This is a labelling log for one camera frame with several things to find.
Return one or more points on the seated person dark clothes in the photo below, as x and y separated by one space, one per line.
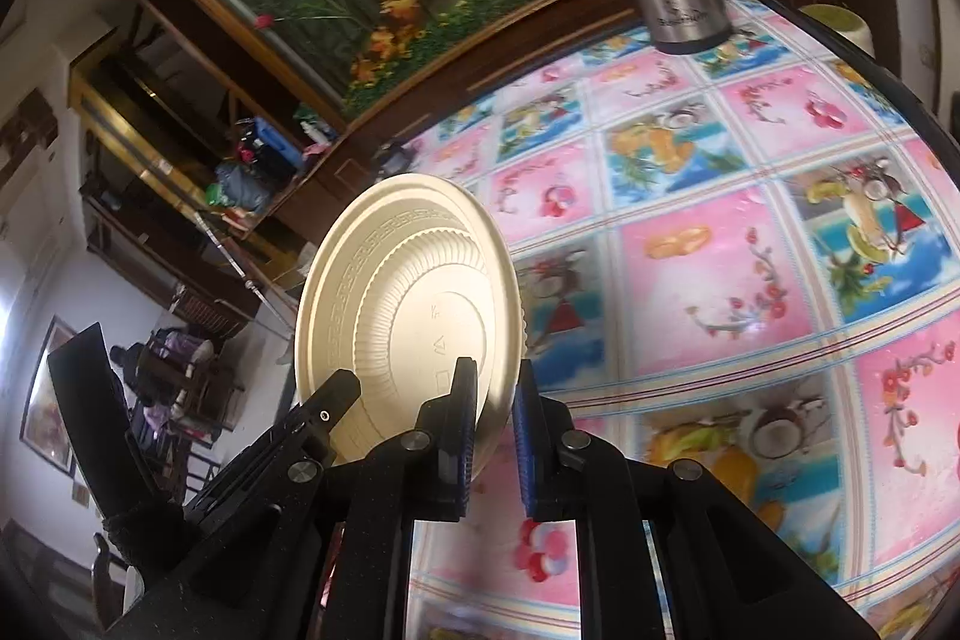
164 368

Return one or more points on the colourful fruit pattern tablecloth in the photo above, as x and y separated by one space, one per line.
747 257

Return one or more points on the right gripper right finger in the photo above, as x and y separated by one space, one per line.
633 556

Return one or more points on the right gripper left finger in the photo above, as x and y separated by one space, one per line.
420 475

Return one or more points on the framed wall painting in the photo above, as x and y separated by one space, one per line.
42 428

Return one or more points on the blue thermos bottle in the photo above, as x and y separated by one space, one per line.
269 135

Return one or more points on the beige plastic bowl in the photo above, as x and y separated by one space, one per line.
413 276

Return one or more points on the white plastic bucket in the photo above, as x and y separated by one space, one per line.
843 21

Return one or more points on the floor mop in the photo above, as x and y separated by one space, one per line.
229 252

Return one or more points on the grey kettle on counter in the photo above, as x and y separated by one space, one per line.
236 187

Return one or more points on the wooden counter cabinet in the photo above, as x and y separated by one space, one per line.
526 39

